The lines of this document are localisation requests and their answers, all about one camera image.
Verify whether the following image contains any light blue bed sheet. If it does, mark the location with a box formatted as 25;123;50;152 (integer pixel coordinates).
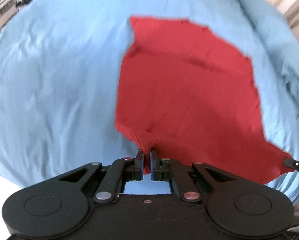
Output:
0;0;299;203

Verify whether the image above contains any red knit sweater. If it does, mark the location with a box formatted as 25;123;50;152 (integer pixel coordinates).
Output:
115;16;291;184

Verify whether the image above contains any blue crumpled duvet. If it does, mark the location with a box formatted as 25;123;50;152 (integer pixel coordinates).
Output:
239;0;299;105

